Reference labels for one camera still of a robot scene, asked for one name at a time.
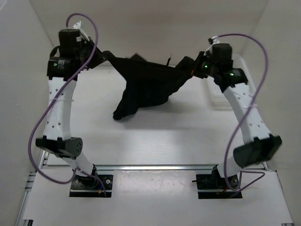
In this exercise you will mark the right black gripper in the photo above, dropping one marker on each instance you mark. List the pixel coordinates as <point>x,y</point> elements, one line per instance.
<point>195,70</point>

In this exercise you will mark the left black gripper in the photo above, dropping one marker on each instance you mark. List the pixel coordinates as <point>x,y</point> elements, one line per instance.
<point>99,57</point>

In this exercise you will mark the black shorts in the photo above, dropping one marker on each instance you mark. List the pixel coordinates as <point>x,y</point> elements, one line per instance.
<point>148,84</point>

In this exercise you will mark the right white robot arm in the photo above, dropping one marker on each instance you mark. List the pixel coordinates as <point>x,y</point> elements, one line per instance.
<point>259,143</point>

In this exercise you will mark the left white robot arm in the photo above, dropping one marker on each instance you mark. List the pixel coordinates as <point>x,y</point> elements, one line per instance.
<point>66,61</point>

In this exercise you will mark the white plastic basket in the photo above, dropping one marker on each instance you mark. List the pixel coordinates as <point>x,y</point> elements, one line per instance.
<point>241,73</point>

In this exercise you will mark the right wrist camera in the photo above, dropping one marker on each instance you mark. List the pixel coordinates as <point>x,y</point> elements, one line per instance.
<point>213,40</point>

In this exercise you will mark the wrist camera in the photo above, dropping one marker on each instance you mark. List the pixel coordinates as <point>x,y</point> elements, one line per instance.
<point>213,40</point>
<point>78,25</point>

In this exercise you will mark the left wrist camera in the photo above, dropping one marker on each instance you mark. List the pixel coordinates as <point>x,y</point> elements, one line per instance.
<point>78,25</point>

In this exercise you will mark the aluminium frame rail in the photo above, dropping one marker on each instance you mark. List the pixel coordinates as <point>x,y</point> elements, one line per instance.
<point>157,167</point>

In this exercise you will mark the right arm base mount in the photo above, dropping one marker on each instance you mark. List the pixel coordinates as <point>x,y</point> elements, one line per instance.
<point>212,188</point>

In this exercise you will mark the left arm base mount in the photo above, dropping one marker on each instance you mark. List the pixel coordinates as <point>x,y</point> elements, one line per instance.
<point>91,187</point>

